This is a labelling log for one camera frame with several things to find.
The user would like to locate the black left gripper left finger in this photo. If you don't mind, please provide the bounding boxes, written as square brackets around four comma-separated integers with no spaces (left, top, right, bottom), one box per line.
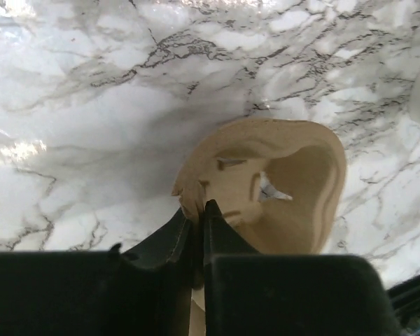
[0,211,193,335]

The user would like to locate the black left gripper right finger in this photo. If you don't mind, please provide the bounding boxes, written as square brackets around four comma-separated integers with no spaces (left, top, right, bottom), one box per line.
[203,200,400,335]

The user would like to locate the brown pulp cup carrier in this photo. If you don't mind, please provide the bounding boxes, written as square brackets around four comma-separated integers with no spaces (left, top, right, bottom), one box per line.
[172,118,347,254]

